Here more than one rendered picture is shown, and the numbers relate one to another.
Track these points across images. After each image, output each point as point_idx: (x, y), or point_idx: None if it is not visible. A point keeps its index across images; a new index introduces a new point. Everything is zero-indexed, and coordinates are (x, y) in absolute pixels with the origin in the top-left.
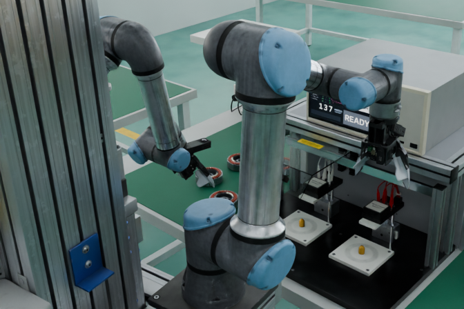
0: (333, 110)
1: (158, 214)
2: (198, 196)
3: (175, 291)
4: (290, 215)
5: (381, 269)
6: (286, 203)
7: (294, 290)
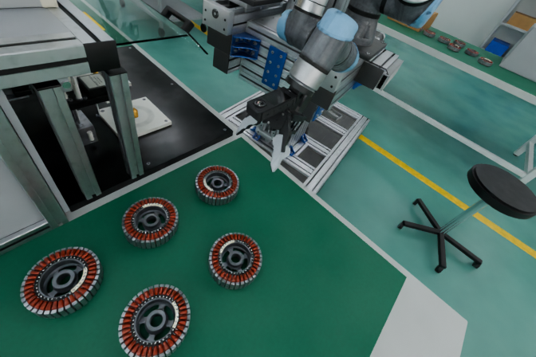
0: None
1: (301, 187)
2: (253, 214)
3: None
4: (139, 132)
5: None
6: None
7: (177, 79)
